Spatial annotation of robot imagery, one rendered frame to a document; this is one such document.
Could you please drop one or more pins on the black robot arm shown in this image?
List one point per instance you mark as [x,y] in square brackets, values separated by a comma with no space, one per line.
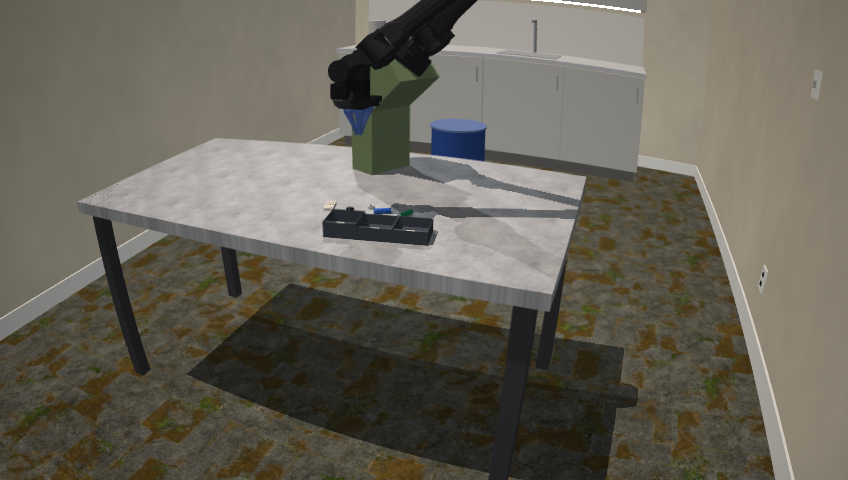
[377,50]

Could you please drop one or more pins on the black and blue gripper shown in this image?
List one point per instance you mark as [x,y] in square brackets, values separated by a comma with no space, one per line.
[355,107]

